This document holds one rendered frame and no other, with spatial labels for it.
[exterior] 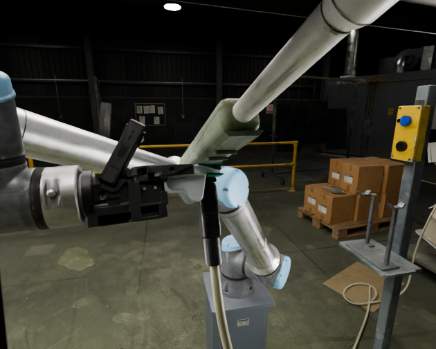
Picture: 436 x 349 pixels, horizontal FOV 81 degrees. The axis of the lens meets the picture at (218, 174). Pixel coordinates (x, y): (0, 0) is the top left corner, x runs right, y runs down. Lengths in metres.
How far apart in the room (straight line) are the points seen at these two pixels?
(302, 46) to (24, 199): 0.36
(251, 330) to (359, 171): 2.66
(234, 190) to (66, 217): 0.46
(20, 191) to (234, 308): 1.10
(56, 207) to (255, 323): 1.20
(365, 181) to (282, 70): 3.59
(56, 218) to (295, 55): 0.35
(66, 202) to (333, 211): 3.35
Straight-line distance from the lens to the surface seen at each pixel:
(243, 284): 1.37
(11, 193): 0.41
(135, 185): 0.40
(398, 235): 1.68
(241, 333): 1.46
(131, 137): 0.43
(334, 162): 4.03
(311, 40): 0.18
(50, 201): 0.40
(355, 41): 10.77
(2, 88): 0.42
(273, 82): 0.22
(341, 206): 3.63
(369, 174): 3.78
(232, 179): 0.73
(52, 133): 0.58
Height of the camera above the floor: 1.52
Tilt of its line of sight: 13 degrees down
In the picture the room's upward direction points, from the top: straight up
